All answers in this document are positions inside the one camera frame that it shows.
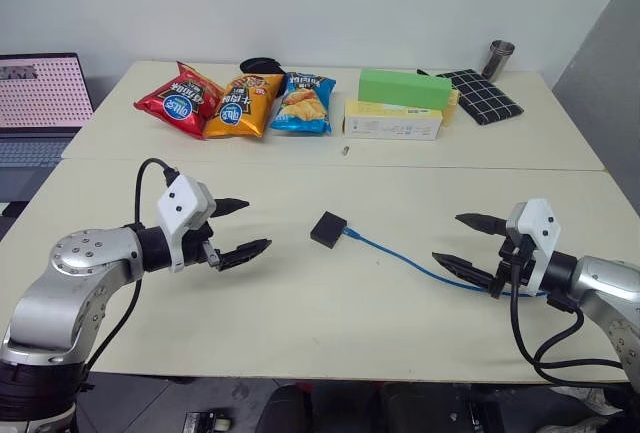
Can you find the black round object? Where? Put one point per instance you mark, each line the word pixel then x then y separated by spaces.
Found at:
pixel 257 65

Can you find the grey laptop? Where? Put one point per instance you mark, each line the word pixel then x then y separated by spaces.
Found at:
pixel 40 98

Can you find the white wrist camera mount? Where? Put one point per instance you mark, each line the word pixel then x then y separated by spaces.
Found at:
pixel 180 203
pixel 542 223

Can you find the white and yellow box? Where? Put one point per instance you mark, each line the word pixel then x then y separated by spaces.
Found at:
pixel 390 125

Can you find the small black and white device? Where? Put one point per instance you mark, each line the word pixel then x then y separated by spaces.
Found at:
pixel 207 423

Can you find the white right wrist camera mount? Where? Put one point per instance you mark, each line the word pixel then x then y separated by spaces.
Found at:
pixel 542 223

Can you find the blue chip bag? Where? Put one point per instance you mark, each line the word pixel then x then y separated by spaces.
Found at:
pixel 302 103

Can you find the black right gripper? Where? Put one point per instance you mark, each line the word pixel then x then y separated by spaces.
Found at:
pixel 517 253

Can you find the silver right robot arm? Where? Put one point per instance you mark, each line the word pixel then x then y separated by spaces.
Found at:
pixel 600 278

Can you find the small black adapter box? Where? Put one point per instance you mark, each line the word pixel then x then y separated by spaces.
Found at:
pixel 327 230

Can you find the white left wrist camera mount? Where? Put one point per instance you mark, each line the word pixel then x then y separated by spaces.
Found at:
pixel 180 203

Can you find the red chip bag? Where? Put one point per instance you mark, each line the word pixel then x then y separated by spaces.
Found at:
pixel 180 103

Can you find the green box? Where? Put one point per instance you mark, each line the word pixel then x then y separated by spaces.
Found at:
pixel 400 88

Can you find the metal cup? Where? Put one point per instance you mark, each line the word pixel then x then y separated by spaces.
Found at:
pixel 496 60

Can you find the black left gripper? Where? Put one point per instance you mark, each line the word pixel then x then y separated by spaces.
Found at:
pixel 196 245

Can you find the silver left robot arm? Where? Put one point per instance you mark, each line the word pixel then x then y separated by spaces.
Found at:
pixel 75 273

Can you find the orange chip bag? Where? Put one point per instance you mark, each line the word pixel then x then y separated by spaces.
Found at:
pixel 240 113

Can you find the black white-checked cloth pouch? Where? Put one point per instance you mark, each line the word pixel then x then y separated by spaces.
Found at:
pixel 485 98

